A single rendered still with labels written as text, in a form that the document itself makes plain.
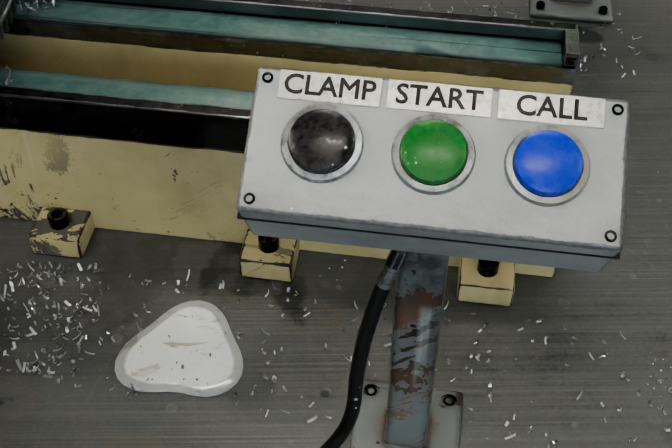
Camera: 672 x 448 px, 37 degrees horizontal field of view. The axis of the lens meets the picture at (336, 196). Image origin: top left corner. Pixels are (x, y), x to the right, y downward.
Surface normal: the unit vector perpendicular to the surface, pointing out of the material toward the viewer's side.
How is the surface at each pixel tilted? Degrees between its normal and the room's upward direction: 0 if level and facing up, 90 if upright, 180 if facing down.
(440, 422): 0
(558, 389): 0
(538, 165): 30
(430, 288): 90
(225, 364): 0
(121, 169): 90
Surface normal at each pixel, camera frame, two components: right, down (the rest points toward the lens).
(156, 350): 0.00, -0.70
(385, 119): -0.07, -0.27
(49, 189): -0.14, 0.70
